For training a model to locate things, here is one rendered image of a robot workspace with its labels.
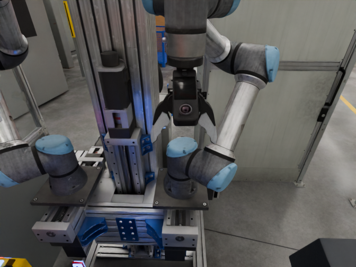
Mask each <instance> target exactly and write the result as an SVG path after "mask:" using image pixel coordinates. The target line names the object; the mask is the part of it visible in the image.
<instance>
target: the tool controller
mask: <svg viewBox="0 0 356 267"><path fill-rule="evenodd" d="M289 260H290V263H291V267H356V239H349V238H318V239H317V240H315V241H313V242H312V243H310V244H308V245H307V246H305V247H303V248H302V249H300V250H298V251H297V252H295V253H293V254H291V255H290V256H289Z"/></svg>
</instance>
